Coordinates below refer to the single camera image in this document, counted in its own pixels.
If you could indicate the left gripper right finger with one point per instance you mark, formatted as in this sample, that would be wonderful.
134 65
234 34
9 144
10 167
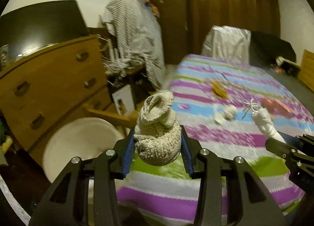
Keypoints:
249 202

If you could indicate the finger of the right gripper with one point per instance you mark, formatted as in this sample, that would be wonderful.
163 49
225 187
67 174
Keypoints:
293 141
278 148

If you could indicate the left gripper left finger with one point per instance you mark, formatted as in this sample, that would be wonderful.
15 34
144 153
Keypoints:
66 200

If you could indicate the grey sock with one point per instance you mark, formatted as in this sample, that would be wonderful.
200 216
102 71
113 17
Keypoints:
157 132

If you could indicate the white plastic trash bucket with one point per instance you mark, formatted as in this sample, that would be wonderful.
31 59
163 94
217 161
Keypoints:
86 138

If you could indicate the pink rectangular box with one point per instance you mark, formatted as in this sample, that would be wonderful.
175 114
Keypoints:
276 105

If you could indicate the grey mattress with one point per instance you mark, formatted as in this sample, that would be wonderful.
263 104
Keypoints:
304 94

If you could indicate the small wooden stool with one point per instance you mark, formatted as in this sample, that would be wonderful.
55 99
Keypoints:
113 118

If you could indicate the cream rolled sock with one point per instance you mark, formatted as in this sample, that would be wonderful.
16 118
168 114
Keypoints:
228 114

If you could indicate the wooden bed headboard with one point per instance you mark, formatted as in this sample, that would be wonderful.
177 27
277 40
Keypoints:
306 74

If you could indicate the striped floral bed sheet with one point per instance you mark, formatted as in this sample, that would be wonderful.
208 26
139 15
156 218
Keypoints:
167 194

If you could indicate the white product box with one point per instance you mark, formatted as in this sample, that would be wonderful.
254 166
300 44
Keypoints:
123 100

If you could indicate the orange crinkled wrapper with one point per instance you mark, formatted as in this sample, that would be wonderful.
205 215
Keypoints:
219 89

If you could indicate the black clothing pile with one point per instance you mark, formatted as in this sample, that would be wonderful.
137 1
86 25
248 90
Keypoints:
265 48

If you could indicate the wooden chest of drawers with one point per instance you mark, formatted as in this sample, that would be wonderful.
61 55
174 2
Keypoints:
46 90

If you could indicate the silver crinkled chair cover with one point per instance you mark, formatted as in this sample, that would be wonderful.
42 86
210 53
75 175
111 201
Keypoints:
227 43

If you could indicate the grey striped draped cloth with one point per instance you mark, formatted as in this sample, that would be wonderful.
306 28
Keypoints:
138 36

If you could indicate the grey patterned cup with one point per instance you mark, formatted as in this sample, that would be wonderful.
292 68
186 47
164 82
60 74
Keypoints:
4 55

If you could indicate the dark wooden wardrobe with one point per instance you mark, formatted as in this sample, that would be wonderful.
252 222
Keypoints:
253 15

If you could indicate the black flat television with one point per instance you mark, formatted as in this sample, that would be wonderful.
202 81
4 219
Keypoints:
33 27

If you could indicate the dark wooden door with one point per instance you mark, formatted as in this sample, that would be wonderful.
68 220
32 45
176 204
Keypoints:
173 23

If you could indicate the white router with cables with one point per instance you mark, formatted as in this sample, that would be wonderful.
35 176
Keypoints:
113 63

